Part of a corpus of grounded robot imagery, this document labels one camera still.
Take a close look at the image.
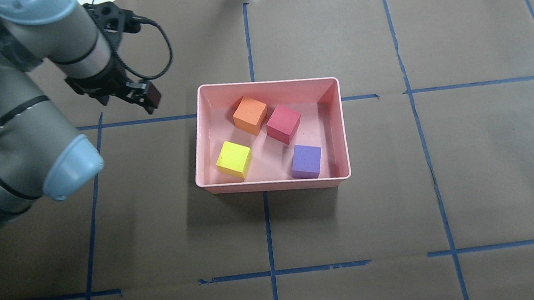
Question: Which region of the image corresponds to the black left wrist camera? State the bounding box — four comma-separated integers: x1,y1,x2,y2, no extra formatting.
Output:
82,1,142,51

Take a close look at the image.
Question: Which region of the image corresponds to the yellow foam block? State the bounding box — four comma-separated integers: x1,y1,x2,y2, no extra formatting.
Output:
216,141,252,180

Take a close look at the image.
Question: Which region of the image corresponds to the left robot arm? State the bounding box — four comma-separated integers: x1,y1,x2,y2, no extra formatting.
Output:
0,0,161,228

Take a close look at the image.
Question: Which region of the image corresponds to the pink red foam block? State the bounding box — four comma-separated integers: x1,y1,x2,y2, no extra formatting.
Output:
266,104,302,145

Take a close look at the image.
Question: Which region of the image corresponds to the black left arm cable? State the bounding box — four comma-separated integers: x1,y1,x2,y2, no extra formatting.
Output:
109,15,176,85

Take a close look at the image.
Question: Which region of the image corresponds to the purple foam block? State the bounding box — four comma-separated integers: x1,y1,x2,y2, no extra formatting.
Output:
291,144,322,180

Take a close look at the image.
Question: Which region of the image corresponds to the pink plastic bin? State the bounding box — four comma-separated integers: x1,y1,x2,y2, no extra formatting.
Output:
195,77,352,194

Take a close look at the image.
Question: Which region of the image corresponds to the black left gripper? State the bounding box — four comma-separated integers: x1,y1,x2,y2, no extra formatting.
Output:
64,57,162,115

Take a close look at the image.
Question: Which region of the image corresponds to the orange foam block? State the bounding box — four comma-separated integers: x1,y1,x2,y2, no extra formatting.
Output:
232,96,268,136

